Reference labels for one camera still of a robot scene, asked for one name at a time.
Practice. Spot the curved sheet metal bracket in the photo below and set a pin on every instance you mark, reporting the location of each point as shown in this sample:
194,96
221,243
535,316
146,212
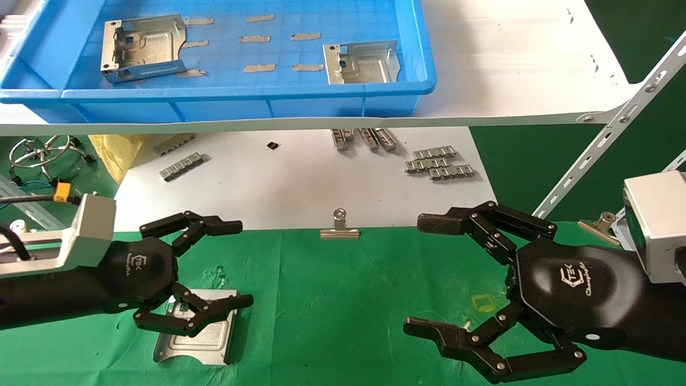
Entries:
209,346

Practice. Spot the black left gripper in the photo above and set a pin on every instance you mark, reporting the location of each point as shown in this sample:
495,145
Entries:
134,273

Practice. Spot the green cloth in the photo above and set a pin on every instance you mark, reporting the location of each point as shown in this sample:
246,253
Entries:
332,300

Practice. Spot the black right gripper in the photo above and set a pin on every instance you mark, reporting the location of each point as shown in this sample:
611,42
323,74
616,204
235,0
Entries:
579,295

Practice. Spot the beige tape piece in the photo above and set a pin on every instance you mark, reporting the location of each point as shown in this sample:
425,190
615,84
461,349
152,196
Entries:
307,67
195,44
260,18
255,39
199,21
190,74
259,68
305,36

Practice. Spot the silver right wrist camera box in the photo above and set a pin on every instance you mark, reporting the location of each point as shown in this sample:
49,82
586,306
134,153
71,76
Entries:
659,225

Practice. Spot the boxed sheet metal bracket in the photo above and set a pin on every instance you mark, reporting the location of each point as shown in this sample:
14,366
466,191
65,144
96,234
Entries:
150,51

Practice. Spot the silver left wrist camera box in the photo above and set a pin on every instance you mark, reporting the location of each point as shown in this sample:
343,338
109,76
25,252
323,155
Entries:
91,230

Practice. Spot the white shelf board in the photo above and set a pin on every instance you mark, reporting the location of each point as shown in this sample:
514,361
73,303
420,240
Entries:
509,64

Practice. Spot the yellow plastic bag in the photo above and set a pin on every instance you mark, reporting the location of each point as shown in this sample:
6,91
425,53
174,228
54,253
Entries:
118,153

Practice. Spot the white slotted shelf upright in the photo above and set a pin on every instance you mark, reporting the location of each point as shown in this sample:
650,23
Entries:
616,124

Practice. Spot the grey metal clip strip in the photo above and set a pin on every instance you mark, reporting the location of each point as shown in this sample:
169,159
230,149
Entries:
434,153
426,165
174,145
182,166
370,139
453,172
340,139
387,139

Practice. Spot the flat sheet metal bracket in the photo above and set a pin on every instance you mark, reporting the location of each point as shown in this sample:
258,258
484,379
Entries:
370,67

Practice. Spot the white ribbed strip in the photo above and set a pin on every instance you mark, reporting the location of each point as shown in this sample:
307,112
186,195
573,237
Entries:
9,22

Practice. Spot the chrome chair base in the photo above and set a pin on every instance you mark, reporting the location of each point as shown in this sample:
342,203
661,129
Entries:
40,155

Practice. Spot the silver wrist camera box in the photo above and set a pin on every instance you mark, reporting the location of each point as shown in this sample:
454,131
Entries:
659,225
91,230

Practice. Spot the blue plastic tray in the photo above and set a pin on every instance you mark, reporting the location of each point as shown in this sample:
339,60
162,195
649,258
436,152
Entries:
225,110

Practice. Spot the white sheet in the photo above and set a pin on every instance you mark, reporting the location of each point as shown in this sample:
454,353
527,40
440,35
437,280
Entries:
278,187

